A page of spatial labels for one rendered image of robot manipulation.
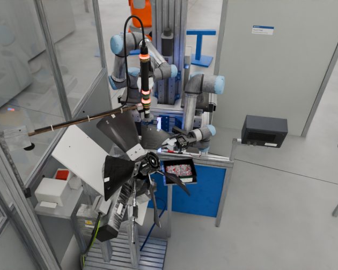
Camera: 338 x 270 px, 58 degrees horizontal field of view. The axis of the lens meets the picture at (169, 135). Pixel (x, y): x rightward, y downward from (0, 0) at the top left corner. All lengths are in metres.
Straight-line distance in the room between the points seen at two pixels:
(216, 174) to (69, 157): 1.17
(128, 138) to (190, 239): 1.39
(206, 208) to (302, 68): 1.80
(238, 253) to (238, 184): 0.76
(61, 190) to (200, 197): 1.18
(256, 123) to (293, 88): 1.68
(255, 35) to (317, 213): 1.84
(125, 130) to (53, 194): 0.61
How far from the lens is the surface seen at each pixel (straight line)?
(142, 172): 1.70
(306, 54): 3.47
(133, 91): 2.48
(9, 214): 1.94
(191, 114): 1.98
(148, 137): 1.90
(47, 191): 2.01
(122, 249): 2.70
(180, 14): 2.36
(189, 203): 2.70
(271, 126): 2.02
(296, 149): 3.86
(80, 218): 2.02
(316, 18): 3.33
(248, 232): 2.95
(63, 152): 1.68
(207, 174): 2.40
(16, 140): 1.47
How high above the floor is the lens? 2.44
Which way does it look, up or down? 41 degrees down
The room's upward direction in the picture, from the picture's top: 1 degrees clockwise
